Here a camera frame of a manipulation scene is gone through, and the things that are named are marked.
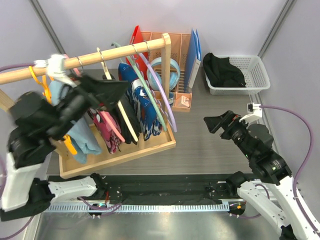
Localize black garment on rack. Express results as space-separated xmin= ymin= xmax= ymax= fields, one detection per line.
xmin=116 ymin=95 xmax=142 ymax=145

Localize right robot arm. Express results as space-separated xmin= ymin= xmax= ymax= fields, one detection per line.
xmin=203 ymin=103 xmax=320 ymax=240

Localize wooden clothes rack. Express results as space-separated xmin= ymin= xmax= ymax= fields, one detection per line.
xmin=0 ymin=33 xmax=176 ymax=179

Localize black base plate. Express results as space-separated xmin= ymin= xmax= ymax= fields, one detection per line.
xmin=76 ymin=172 xmax=268 ymax=206

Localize white plastic basket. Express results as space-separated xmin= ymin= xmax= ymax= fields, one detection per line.
xmin=205 ymin=55 xmax=271 ymax=95

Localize orange file organizer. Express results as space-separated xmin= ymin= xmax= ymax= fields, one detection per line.
xmin=141 ymin=31 xmax=192 ymax=113

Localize light blue garment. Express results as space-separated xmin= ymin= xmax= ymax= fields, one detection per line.
xmin=49 ymin=80 xmax=102 ymax=164

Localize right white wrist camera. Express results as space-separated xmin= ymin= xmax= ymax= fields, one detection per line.
xmin=239 ymin=102 xmax=263 ymax=124

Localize pink floral garment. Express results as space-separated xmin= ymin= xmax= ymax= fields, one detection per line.
xmin=88 ymin=108 xmax=122 ymax=154

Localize purple cable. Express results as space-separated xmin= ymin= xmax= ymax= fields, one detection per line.
xmin=0 ymin=62 xmax=123 ymax=240
xmin=229 ymin=104 xmax=320 ymax=232

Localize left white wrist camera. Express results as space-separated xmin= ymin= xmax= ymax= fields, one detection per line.
xmin=33 ymin=54 xmax=77 ymax=88

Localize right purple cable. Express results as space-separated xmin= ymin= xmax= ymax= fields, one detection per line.
xmin=229 ymin=104 xmax=320 ymax=232

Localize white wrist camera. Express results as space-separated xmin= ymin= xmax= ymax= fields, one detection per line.
xmin=33 ymin=54 xmax=77 ymax=88
xmin=239 ymin=102 xmax=263 ymax=124

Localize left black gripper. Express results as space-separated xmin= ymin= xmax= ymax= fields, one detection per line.
xmin=48 ymin=72 xmax=132 ymax=140

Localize red folder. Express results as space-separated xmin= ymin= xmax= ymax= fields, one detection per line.
xmin=129 ymin=25 xmax=148 ymax=80

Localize light blue headphones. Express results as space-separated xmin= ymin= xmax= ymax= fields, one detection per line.
xmin=147 ymin=57 xmax=181 ymax=91

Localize blue patterned garment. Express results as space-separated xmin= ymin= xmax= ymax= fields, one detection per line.
xmin=118 ymin=62 xmax=163 ymax=141

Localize mint green hanger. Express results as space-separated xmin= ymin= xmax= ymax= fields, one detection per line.
xmin=126 ymin=56 xmax=167 ymax=132

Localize yellow hanger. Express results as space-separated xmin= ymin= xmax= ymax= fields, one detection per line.
xmin=28 ymin=66 xmax=78 ymax=155

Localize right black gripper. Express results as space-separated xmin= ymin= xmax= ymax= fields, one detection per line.
xmin=203 ymin=109 xmax=255 ymax=159

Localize blue folder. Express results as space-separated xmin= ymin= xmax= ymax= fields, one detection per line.
xmin=184 ymin=28 xmax=202 ymax=93

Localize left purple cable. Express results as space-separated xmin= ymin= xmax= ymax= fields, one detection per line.
xmin=0 ymin=62 xmax=123 ymax=240

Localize lilac plastic hanger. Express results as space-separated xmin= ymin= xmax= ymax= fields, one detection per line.
xmin=138 ymin=53 xmax=177 ymax=132

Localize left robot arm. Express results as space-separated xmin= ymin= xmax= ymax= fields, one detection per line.
xmin=0 ymin=74 xmax=129 ymax=222

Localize black trousers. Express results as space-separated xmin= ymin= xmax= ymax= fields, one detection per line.
xmin=202 ymin=52 xmax=246 ymax=88

